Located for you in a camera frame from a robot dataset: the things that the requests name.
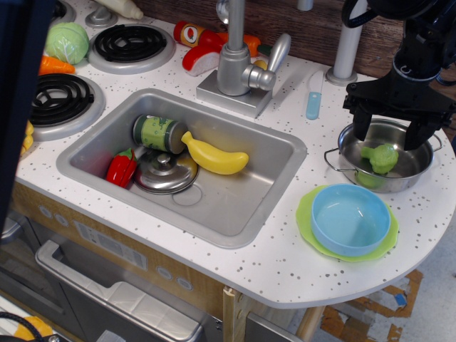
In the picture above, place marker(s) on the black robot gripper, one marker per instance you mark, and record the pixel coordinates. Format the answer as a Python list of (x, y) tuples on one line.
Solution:
[(403, 98)]

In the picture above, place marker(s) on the green toy broccoli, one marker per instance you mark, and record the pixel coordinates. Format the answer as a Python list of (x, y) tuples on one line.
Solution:
[(382, 158)]

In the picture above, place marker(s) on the stainless steel pan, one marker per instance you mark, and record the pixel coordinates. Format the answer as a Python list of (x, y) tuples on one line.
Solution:
[(411, 165)]

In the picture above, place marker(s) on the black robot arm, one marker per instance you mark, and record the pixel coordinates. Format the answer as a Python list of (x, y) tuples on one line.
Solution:
[(427, 47)]

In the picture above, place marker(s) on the grey support pole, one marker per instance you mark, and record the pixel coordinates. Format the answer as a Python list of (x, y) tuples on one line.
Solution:
[(342, 73)]

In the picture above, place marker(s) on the blue plastic bowl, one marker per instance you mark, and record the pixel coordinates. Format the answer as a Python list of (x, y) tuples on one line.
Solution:
[(349, 220)]

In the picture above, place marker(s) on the green plastic plate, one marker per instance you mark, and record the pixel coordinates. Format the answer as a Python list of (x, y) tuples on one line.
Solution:
[(303, 220)]

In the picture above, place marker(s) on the small yellow toy piece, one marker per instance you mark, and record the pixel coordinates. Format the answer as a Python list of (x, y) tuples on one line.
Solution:
[(261, 64)]

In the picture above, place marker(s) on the silver toy faucet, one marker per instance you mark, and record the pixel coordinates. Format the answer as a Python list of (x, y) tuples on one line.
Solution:
[(238, 84)]

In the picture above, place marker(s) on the silver sink basin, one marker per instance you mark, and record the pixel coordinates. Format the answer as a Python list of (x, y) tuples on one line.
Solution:
[(225, 210)]

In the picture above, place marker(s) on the orange toy carrot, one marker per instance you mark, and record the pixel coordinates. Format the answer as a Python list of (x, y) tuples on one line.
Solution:
[(51, 65), (251, 41)]

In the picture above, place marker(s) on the yellow toy banana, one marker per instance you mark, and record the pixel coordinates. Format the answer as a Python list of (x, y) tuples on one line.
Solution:
[(213, 159)]

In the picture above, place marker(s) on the red white toy slice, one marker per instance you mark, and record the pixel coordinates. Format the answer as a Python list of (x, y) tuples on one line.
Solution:
[(201, 59)]

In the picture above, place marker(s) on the red tomato toy can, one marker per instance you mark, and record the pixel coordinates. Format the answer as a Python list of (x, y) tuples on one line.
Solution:
[(188, 34)]

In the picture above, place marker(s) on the steel pot lid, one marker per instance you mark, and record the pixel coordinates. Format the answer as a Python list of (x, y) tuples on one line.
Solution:
[(165, 173)]

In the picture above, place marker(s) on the green toy can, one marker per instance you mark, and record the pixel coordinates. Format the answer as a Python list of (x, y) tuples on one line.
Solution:
[(159, 133)]

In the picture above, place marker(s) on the back right black burner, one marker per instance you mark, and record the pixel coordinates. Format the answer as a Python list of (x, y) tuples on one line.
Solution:
[(130, 49)]

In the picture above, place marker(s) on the black burner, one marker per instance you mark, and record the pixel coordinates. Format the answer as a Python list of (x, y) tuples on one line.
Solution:
[(63, 13), (130, 49), (63, 105)]

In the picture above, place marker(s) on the red toy pepper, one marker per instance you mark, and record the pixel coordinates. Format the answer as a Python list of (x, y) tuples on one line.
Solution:
[(122, 168)]

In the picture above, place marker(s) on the white toy bottle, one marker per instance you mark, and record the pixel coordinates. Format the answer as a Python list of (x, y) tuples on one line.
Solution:
[(126, 8)]

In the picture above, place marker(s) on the front left black burner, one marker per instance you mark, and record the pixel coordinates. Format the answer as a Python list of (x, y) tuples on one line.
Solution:
[(63, 105)]

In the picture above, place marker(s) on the green toy cabbage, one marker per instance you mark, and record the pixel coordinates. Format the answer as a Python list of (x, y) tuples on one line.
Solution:
[(68, 42)]

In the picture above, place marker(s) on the back left black burner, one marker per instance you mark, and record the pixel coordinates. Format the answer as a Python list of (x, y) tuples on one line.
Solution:
[(63, 13)]

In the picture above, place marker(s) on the yellow toy bell pepper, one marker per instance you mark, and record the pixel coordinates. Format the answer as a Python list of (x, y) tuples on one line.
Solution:
[(28, 138)]

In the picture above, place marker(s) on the toy knife blue handle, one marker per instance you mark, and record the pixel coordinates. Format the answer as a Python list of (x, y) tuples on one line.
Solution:
[(314, 97)]

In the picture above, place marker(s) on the silver oven door handle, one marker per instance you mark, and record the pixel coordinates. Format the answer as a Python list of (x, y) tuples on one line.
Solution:
[(121, 309)]

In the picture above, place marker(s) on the yellow object with black cable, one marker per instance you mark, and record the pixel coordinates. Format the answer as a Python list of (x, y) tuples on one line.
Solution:
[(30, 328)]

